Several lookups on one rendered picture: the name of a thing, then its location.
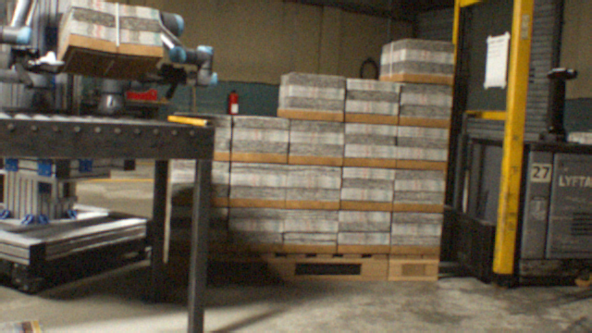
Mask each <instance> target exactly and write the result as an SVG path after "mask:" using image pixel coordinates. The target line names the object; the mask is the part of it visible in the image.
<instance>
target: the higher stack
mask: <svg viewBox="0 0 592 333"><path fill-rule="evenodd" d="M454 49H455V45H454V43H440V42H430V41H418V40H402V41H399V42H396V43H389V44H386V45H384V46H383V49H382V50H383V51H382V56H381V62H380V63H381V66H380V67H381V69H380V74H381V75H380V77H382V76H388V75H390V77H391V75H394V74H401V73H411V74H422V75H435V76H446V77H452V75H454V72H453V71H454V64H453V60H452V59H453V57H454V54H453V53H454ZM393 82H399V83H400V84H401V86H400V92H399V96H400V97H399V101H398V102H399V106H398V115H397V117H413V118H427V119H443V120H449V119H450V113H451V111H450V107H451V103H450V102H451V97H450V95H451V93H450V92H452V90H451V87H450V86H444V85H449V84H442V83H434V82H421V81H408V80H400V81H393ZM394 126H397V130H396V131H397V132H398V133H397V132H396V133H397V136H396V144H395V147H397V148H398V149H397V156H396V158H395V159H397V162H398V159H400V160H416V161H433V162H447V160H448V158H447V157H448V154H447V152H448V151H447V150H448V140H447V139H448V130H447V129H445V128H444V127H428V126H413V125H398V124H397V125H394ZM438 128H443V129H438ZM446 145H447V146H446ZM391 168H392V169H394V170H395V174H394V176H395V177H394V184H393V193H392V196H393V197H392V202H393V203H400V204H443V203H444V197H445V196H444V192H445V185H446V184H445V183H446V182H445V181H444V180H445V178H444V177H446V173H445V172H444V171H441V170H435V169H417V168H399V167H391ZM389 212H390V217H389V218H390V221H389V222H390V223H391V224H390V232H389V233H390V234H389V236H390V237H389V245H390V246H422V247H439V240H440V232H441V226H442V220H443V219H442V218H443V215H442V214H441V213H440V212H403V211H389ZM385 254H386V255H387V256H388V258H387V259H388V275H387V277H388V280H423V281H437V280H438V255H437V254H389V253H385Z"/></svg>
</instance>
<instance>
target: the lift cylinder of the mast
mask: <svg viewBox="0 0 592 333"><path fill-rule="evenodd" d="M468 118H475V114H471V113H463V116H462V134H459V138H458V141H459V147H458V158H457V170H456V182H455V193H454V206H453V208H455V209H458V210H460V211H463V199H464V188H465V176H466V164H467V153H468V142H469V138H470V134H467V126H468ZM487 192H489V190H485V191H484V193H483V195H482V198H481V201H480V205H479V207H478V209H477V212H476V214H475V217H478V214H479V212H480V209H481V207H482V204H483V201H484V198H485V195H486V193H487Z"/></svg>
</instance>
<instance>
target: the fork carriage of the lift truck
mask: <svg viewBox="0 0 592 333"><path fill-rule="evenodd" d="M441 214H442V215H443V218H442V219H443V220H442V226H441V232H440V240H439V252H440V253H445V254H446V255H447V256H448V257H449V260H451V261H452V262H461V263H462V264H463V265H466V266H467V271H469V272H470V273H472V274H474V275H475V276H477V277H479V278H483V277H486V278H487V272H488V260H489V249H490V240H491V233H492V227H493V223H492V222H490V221H486V220H483V219H480V218H478V217H475V216H471V215H469V214H467V213H465V212H463V211H460V210H458V209H455V208H452V207H450V206H447V205H445V204H444V209H443V213H441Z"/></svg>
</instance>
